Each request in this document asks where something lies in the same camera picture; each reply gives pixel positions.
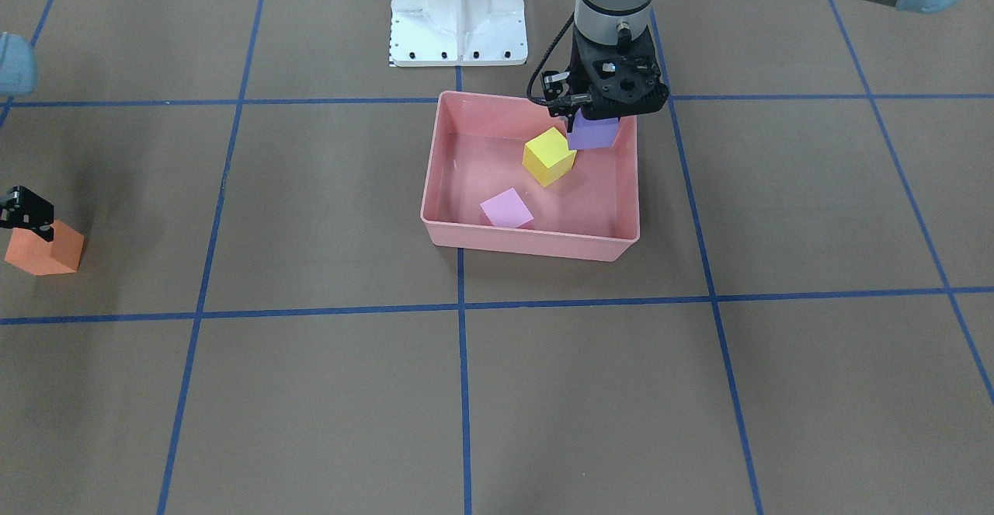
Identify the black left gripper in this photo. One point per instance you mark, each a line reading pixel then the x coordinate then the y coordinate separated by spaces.
pixel 554 85

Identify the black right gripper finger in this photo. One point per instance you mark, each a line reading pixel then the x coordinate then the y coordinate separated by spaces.
pixel 24 209

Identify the purple foam block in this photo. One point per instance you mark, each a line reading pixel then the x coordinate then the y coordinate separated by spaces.
pixel 592 134

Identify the orange foam block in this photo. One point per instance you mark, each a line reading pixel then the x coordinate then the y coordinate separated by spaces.
pixel 35 255

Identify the yellow foam block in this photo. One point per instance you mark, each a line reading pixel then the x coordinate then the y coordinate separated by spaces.
pixel 547 157

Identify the pink foam block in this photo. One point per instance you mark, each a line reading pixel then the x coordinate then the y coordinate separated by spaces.
pixel 506 210

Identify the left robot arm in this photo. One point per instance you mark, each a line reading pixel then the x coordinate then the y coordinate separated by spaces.
pixel 611 22

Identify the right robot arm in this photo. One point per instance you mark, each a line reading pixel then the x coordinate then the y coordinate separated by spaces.
pixel 19 73

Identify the pink plastic bin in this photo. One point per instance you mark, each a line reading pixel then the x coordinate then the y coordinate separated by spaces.
pixel 477 152

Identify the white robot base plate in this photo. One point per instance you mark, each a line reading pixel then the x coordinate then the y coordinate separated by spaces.
pixel 457 33

